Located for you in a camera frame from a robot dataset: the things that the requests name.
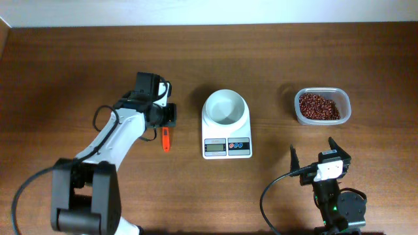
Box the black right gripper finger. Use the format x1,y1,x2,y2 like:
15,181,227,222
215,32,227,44
290,144,300,177
328,137,348,157

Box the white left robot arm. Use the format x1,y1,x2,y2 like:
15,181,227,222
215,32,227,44
50,72,176,234

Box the white digital kitchen scale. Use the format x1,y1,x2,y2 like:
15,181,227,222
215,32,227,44
202,104,253,160

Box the red measuring scoop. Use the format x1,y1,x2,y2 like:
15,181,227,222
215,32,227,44
162,127,170,152

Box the clear plastic container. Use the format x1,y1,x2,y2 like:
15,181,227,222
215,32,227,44
294,87,351,126

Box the grey round bowl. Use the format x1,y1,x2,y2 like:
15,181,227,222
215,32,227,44
202,89,248,126

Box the red adzuki beans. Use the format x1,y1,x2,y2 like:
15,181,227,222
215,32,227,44
298,93,340,121

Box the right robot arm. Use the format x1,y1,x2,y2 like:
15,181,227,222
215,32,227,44
290,137,367,234

